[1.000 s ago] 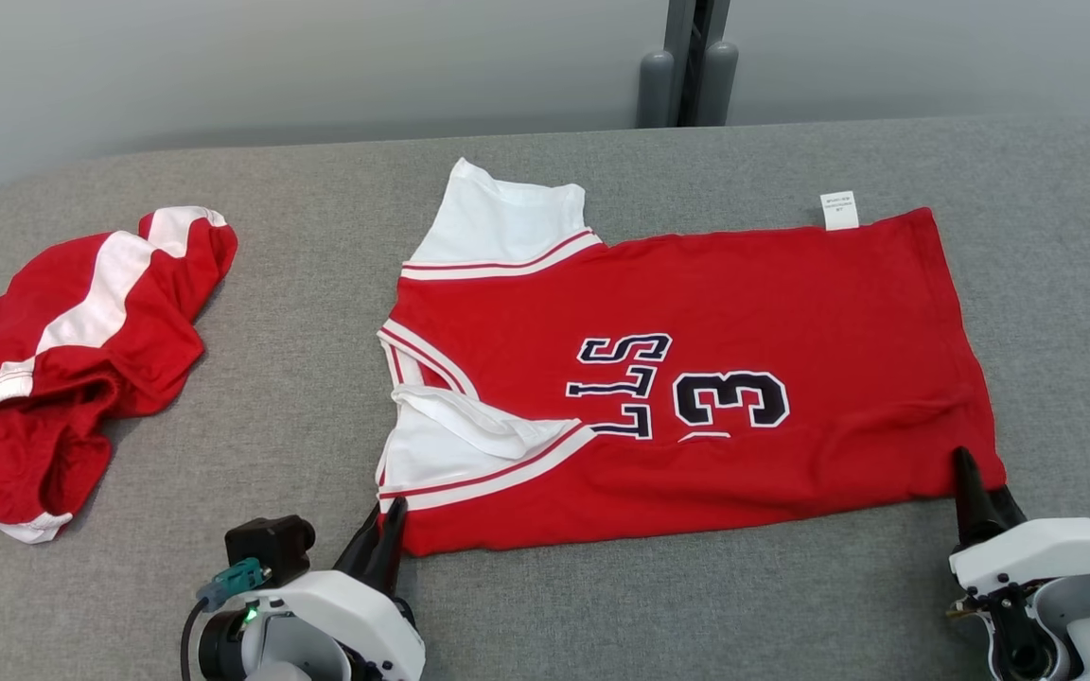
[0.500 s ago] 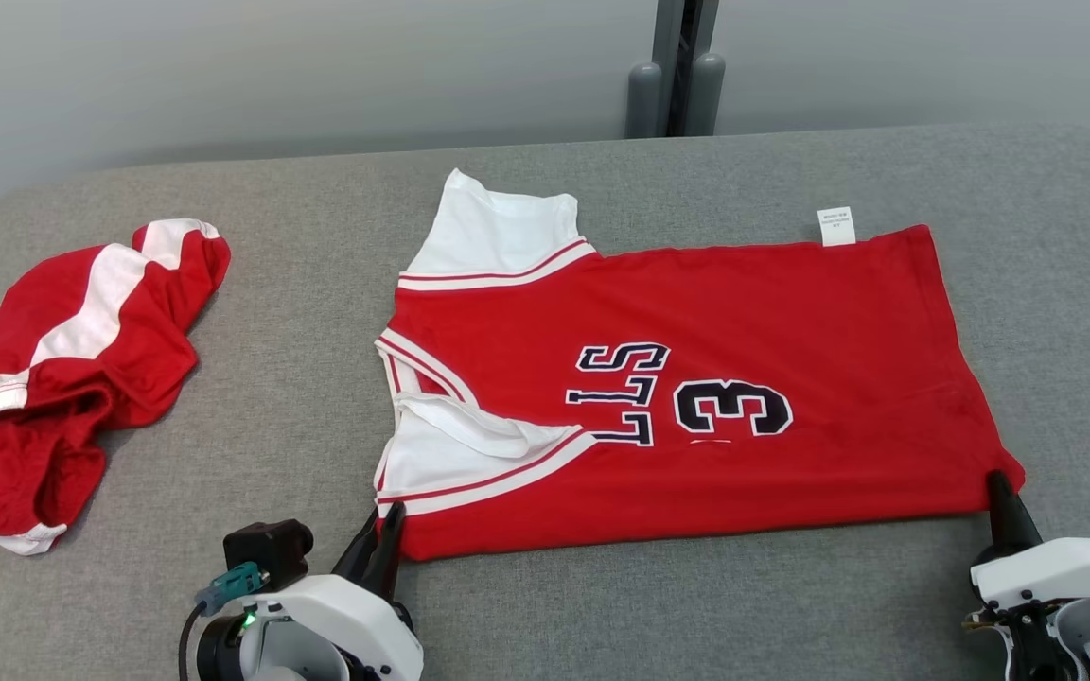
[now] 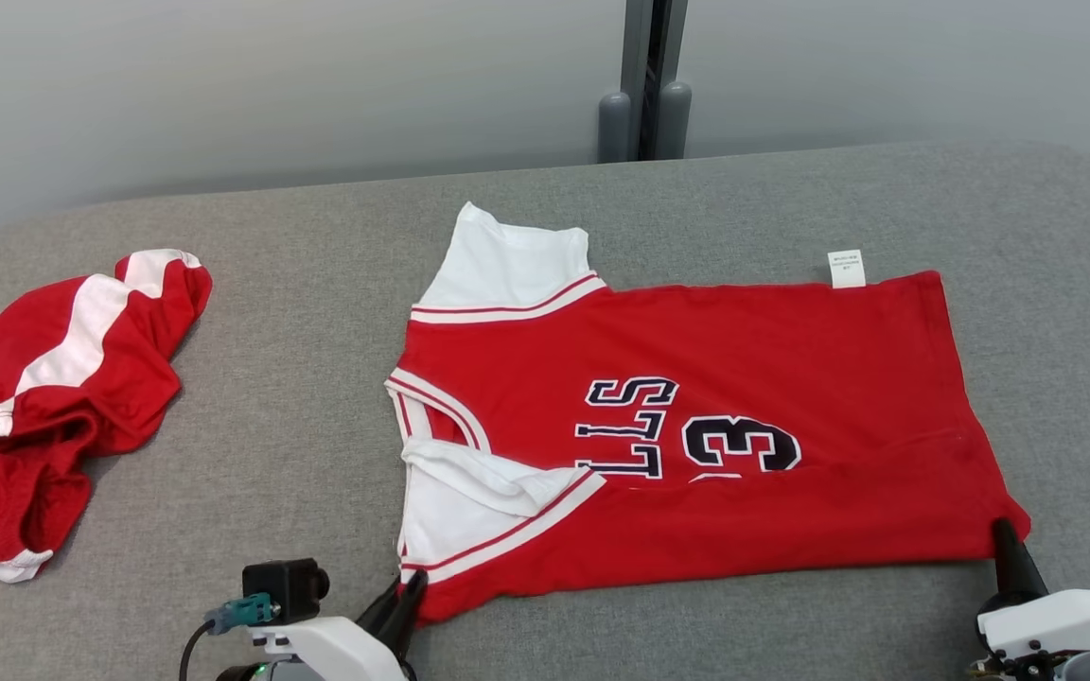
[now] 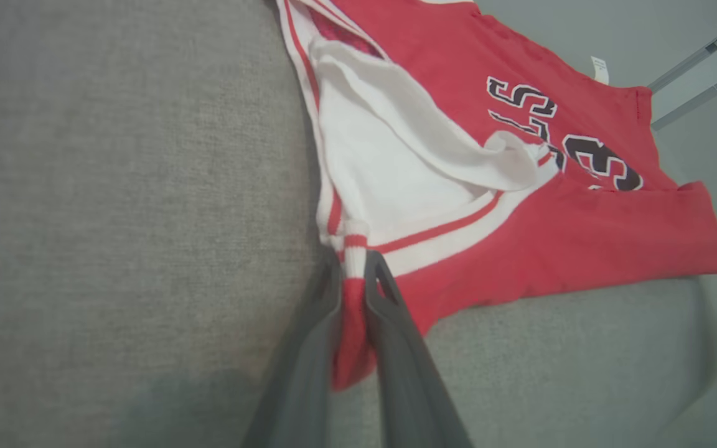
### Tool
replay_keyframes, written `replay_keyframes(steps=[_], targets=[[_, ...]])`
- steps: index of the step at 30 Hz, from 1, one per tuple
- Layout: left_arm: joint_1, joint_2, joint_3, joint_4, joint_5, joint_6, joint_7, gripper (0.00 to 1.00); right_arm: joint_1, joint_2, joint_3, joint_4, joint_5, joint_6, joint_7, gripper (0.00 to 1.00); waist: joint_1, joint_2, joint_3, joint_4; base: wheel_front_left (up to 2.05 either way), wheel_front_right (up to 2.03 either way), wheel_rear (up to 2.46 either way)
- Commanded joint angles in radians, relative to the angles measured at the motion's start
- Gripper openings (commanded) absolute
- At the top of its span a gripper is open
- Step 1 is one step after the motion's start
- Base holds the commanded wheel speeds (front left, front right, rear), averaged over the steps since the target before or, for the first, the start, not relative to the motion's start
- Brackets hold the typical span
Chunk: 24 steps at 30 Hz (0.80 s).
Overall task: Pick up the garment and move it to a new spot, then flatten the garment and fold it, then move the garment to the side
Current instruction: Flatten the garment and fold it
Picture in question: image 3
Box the black left camera cable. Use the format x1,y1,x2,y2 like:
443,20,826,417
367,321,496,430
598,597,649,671
179,620,215,681

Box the grey aluminium partition post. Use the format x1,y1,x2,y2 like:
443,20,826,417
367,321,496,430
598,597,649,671
621,0,690,162

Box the red shorts with white stripe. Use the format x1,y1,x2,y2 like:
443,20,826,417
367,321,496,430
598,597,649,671
0,248,214,584

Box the red white basketball jersey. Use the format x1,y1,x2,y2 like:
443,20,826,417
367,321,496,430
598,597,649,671
384,201,1031,625

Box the teal left camera cable plug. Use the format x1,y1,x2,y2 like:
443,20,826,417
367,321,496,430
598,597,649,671
204,593,279,635

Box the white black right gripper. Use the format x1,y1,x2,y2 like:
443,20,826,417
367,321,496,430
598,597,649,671
971,518,1090,681

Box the grey partition foot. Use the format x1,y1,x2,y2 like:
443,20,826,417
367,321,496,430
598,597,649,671
659,80,694,160
599,91,634,164

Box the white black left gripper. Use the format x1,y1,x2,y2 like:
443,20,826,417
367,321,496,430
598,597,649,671
250,567,430,681

